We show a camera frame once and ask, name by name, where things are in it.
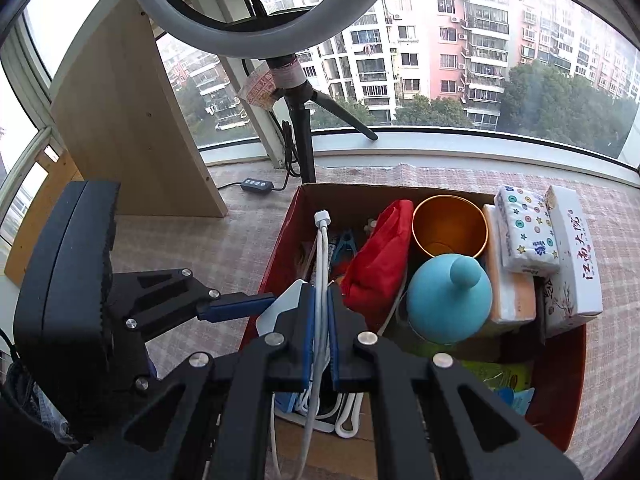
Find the yellow cup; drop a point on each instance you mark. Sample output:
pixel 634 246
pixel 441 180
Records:
pixel 450 225

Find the green packet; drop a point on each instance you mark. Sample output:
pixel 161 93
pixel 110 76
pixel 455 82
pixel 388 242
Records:
pixel 495 374

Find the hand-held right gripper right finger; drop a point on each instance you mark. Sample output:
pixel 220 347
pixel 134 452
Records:
pixel 333 355

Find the red cloth bag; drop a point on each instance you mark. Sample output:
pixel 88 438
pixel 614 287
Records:
pixel 380 260

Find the teal capped bottle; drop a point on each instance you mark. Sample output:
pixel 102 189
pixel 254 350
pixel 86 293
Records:
pixel 445 305

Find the button print tissue pack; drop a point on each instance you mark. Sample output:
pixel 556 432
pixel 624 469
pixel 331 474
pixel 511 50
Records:
pixel 527 230

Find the light wooden board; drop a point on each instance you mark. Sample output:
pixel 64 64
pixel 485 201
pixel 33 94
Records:
pixel 130 120

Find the red paper tag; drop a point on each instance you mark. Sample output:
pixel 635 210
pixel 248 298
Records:
pixel 257 90

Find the blue plastic clip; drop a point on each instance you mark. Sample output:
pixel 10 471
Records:
pixel 345 252

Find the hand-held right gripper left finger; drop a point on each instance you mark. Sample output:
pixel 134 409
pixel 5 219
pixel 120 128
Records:
pixel 311 350

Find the black tripod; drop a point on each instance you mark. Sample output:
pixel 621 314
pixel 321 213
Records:
pixel 300 130

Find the person's left forearm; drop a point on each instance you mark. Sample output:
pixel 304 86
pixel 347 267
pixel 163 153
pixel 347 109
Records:
pixel 30 445

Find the peach tissue pack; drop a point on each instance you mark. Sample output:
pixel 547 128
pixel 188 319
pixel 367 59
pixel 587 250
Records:
pixel 510 295

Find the orange wooden plank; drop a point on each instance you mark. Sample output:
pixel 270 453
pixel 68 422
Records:
pixel 40 220

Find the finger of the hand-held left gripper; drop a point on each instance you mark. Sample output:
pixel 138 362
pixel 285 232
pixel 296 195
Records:
pixel 144 382
pixel 235 306

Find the red cardboard box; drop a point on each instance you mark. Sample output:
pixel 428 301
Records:
pixel 560 385

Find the blue packet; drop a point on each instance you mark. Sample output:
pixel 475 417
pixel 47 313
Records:
pixel 517 400

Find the white window frame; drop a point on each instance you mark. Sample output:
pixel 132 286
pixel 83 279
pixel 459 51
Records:
pixel 450 147

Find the white box with red print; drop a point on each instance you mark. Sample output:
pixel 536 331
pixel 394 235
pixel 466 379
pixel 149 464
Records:
pixel 575 260

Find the white power adapter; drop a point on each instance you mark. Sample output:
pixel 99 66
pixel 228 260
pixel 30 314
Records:
pixel 282 302

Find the checkered pink bedcover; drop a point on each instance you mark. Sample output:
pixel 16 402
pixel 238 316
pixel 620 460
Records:
pixel 615 310

